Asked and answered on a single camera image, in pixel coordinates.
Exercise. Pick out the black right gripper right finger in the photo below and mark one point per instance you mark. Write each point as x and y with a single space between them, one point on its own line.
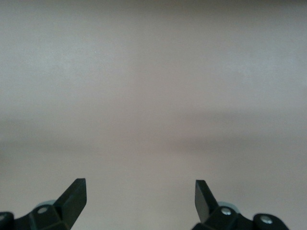
211 215

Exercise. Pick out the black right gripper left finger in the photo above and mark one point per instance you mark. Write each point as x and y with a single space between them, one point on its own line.
64 210

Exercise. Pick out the brown table cloth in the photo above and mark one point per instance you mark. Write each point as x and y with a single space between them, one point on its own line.
153 95

